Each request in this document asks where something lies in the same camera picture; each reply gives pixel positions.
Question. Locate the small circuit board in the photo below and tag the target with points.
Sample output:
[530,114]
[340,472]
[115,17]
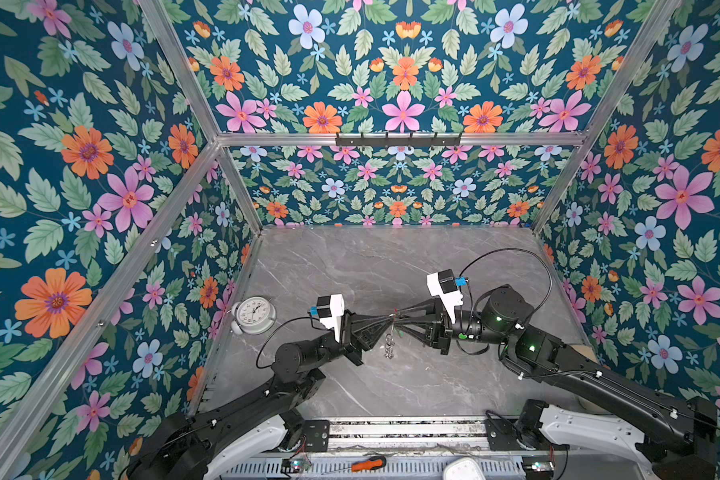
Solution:
[295,466]
[535,469]

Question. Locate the white device front edge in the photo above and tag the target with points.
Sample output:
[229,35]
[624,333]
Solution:
[463,469]

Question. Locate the metal keyring disc red grip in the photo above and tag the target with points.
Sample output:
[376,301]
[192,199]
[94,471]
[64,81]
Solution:
[389,342]

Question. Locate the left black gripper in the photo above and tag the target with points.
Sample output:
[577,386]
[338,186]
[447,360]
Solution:
[354,338]

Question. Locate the right small circuit board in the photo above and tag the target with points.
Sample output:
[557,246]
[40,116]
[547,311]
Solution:
[535,469]

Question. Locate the beige sponge block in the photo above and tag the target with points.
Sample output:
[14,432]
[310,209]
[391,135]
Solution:
[586,351]

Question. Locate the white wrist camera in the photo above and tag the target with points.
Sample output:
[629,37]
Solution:
[445,285]
[329,310]

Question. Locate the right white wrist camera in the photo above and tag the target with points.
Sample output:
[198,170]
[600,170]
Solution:
[445,285]

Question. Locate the white alarm clock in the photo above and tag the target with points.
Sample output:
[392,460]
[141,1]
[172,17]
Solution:
[253,316]

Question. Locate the orange handled screwdriver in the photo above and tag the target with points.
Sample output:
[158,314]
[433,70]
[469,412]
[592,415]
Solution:
[369,464]

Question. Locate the black wall hook rack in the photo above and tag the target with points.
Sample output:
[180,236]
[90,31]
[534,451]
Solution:
[415,140]

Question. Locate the left small circuit board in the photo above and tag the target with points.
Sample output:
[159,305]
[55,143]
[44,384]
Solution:
[295,466]

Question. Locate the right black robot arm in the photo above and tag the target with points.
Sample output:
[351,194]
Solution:
[673,438]

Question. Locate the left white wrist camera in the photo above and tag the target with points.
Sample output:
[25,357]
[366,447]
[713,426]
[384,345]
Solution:
[329,310]

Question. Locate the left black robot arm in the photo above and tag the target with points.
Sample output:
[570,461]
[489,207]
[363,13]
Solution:
[199,446]

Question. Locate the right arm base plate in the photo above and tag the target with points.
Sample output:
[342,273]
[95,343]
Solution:
[503,435]

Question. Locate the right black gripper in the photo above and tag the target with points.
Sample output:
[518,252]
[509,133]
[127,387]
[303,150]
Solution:
[441,328]

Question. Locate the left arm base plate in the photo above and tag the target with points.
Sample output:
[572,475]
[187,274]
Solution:
[310,436]

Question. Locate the aluminium front rail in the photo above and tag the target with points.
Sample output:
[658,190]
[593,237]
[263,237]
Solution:
[408,429]

